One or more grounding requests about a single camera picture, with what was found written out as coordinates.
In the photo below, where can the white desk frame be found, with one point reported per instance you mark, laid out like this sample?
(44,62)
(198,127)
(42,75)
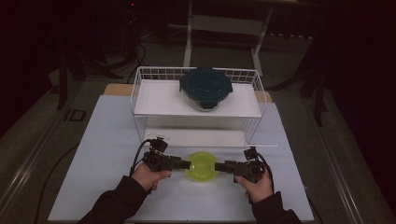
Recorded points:
(227,25)

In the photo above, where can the black floor socket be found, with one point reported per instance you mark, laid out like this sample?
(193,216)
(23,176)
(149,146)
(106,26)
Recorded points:
(75,115)

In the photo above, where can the metal floor rail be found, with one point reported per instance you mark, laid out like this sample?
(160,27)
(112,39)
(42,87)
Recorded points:
(336,161)
(28,161)

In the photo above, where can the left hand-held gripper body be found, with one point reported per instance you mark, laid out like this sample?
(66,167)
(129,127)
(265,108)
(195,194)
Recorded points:
(162,161)

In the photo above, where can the person's left hand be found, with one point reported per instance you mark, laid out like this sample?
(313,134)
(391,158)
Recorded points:
(146,177)

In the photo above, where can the yellow-green plastic bowl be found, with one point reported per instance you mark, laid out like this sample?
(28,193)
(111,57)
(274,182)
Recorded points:
(202,168)

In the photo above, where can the black metal stand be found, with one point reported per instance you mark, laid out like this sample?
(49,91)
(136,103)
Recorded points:
(319,99)
(62,81)

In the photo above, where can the light blue table mat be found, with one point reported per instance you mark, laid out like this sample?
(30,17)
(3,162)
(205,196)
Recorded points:
(102,149)

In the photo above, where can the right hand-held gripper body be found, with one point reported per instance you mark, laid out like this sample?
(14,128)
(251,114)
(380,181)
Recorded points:
(246,169)

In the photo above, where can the person's right hand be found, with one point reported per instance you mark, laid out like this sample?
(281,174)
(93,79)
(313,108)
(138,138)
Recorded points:
(260,189)

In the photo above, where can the wooden table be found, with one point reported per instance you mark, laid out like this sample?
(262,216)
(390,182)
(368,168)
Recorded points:
(118,89)

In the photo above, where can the dark blue lidded container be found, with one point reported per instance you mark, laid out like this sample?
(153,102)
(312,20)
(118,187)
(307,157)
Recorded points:
(205,84)

